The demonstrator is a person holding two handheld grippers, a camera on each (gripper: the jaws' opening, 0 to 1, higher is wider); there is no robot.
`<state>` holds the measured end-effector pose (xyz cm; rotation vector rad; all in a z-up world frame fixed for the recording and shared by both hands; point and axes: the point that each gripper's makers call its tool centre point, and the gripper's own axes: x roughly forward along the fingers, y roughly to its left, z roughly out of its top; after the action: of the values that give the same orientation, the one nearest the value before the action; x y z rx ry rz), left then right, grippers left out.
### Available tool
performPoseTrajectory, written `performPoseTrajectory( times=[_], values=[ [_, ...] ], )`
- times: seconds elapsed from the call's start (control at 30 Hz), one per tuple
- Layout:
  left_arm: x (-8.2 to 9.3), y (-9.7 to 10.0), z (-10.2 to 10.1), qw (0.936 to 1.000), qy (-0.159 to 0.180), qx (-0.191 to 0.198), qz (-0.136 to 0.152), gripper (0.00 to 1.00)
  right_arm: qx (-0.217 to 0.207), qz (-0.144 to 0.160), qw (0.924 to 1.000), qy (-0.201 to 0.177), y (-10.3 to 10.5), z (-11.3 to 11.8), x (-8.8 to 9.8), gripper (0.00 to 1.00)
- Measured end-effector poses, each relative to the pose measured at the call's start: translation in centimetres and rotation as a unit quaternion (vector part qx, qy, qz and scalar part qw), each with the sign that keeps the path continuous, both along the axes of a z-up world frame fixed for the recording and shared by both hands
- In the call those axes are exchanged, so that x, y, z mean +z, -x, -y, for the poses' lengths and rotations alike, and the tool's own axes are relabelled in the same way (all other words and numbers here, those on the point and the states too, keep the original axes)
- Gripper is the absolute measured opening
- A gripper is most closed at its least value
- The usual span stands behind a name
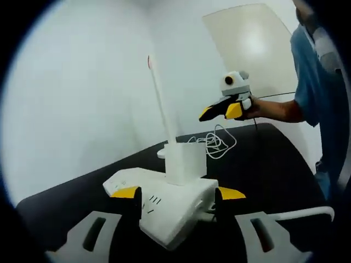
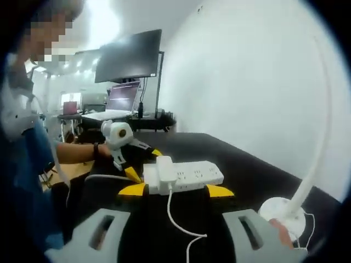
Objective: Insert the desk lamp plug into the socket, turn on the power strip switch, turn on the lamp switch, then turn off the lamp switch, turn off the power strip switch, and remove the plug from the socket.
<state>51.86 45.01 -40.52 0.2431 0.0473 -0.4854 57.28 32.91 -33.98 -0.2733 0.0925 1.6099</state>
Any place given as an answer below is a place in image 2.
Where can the white power strip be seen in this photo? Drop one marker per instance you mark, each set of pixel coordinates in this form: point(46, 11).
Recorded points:
point(197, 175)

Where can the black monitor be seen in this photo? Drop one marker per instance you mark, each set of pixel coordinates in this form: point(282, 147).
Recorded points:
point(129, 57)

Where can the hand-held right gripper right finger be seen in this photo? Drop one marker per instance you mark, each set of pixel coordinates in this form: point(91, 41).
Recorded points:
point(255, 235)

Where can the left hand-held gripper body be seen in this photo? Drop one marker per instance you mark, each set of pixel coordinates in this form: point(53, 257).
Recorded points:
point(118, 134)

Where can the white desk lamp plug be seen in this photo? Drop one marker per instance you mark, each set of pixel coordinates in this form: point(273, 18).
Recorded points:
point(166, 172)

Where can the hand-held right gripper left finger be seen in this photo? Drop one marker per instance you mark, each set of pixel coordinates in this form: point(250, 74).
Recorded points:
point(82, 235)

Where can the person's left hand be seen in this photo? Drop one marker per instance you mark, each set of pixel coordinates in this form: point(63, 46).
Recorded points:
point(104, 156)

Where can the white desk lamp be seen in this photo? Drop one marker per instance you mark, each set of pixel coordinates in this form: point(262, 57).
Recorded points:
point(315, 153)

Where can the open laptop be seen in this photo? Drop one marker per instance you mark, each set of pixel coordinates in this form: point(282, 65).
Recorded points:
point(120, 98)

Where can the black background desk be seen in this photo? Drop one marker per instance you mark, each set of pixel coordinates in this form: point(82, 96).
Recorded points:
point(153, 124)

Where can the person's right hand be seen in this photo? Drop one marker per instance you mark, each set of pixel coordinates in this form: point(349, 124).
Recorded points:
point(282, 233)

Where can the person's head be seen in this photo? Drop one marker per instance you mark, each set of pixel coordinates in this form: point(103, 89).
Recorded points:
point(68, 8)

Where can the person's blue shirt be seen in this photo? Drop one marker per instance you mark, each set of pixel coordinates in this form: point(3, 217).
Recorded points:
point(24, 170)

